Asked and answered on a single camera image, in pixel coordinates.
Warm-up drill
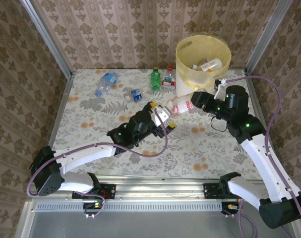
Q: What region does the slim blue label bottle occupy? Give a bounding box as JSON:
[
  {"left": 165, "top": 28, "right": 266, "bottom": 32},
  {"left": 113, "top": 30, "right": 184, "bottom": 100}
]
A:
[{"left": 124, "top": 88, "right": 150, "bottom": 103}]

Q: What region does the white label red print bottle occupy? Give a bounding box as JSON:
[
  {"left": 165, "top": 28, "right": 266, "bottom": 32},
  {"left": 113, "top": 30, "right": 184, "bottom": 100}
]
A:
[{"left": 165, "top": 95, "right": 198, "bottom": 117}]

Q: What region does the green plastic bottle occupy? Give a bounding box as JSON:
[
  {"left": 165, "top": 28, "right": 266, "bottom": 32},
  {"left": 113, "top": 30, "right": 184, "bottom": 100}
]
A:
[{"left": 150, "top": 67, "right": 164, "bottom": 91}]

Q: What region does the red cap clear bottle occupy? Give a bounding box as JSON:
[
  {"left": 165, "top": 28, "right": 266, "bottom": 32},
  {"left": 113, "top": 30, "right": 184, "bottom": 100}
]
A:
[{"left": 161, "top": 66, "right": 179, "bottom": 92}]

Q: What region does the light blue label bottle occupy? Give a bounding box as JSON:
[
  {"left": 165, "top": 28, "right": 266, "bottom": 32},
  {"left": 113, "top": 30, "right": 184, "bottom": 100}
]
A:
[{"left": 95, "top": 70, "right": 120, "bottom": 97}]

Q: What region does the green label clear bottle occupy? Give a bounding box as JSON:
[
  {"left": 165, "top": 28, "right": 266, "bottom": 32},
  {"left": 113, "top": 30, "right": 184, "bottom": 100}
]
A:
[{"left": 191, "top": 58, "right": 209, "bottom": 71}]

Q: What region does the white plastic bin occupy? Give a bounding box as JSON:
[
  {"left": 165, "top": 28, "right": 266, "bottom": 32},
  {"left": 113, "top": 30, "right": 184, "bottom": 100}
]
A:
[{"left": 175, "top": 34, "right": 232, "bottom": 99}]

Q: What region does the yellow plastic bin liner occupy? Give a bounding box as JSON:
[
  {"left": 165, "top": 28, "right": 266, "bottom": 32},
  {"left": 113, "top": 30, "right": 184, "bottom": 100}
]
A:
[{"left": 176, "top": 34, "right": 232, "bottom": 91}]

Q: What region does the left base wiring bundle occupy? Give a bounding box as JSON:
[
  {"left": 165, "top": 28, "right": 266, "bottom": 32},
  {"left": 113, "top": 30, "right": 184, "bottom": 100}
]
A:
[{"left": 82, "top": 195, "right": 107, "bottom": 219}]

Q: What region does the grey metal platform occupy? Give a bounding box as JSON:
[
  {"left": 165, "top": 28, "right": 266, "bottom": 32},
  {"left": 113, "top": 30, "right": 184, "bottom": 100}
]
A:
[{"left": 15, "top": 200, "right": 301, "bottom": 238}]

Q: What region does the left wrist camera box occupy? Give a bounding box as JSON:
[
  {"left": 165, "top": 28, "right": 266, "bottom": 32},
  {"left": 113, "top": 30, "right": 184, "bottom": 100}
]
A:
[{"left": 154, "top": 105, "right": 173, "bottom": 124}]

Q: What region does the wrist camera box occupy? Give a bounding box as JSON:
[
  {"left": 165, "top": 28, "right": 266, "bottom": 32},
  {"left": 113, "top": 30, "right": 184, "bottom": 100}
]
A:
[
  {"left": 213, "top": 78, "right": 234, "bottom": 100},
  {"left": 154, "top": 105, "right": 173, "bottom": 124}
]

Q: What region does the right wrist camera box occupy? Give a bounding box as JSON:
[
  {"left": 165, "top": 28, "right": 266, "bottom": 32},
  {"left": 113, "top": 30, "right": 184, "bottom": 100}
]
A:
[{"left": 213, "top": 78, "right": 234, "bottom": 100}]

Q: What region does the thin black cable loop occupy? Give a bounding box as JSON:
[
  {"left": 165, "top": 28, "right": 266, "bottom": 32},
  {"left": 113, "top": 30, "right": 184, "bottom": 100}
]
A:
[{"left": 210, "top": 114, "right": 228, "bottom": 132}]

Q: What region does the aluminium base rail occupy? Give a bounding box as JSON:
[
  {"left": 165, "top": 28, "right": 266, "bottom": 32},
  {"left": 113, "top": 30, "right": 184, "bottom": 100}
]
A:
[{"left": 95, "top": 175, "right": 225, "bottom": 201}]

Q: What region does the slotted grey cable duct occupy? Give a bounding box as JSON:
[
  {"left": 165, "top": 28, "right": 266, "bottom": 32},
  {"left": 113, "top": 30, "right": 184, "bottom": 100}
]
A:
[{"left": 36, "top": 200, "right": 224, "bottom": 212}]

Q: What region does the aluminium table edge rail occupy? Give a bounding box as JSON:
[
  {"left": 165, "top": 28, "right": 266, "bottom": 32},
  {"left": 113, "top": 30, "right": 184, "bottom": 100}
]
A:
[{"left": 41, "top": 74, "right": 75, "bottom": 174}]

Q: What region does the aluminium frame post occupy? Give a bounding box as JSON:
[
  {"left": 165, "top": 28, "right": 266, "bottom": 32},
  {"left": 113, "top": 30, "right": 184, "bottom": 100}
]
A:
[
  {"left": 20, "top": 0, "right": 76, "bottom": 79},
  {"left": 244, "top": 0, "right": 294, "bottom": 75}
]

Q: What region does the thin purple base cable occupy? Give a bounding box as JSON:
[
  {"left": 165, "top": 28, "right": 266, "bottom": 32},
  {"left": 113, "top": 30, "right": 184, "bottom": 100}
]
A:
[{"left": 236, "top": 198, "right": 259, "bottom": 238}]

